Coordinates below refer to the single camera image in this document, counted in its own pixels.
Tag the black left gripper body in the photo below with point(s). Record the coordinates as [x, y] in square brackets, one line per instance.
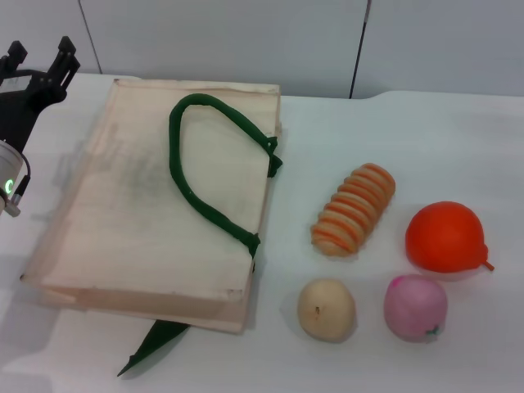
[18, 106]

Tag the beige round toy fruit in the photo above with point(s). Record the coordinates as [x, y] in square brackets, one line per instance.
[325, 311]

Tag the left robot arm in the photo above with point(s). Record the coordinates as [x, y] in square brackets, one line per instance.
[9, 163]

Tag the orange toy fruit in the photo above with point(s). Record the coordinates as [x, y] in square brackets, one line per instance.
[444, 235]

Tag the orange striped toy bread roll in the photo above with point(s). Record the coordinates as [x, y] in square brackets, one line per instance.
[354, 209]

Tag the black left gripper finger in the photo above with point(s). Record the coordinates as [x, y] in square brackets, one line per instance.
[14, 57]
[61, 69]

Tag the pink toy peach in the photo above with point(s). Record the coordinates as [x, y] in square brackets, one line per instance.
[413, 309]

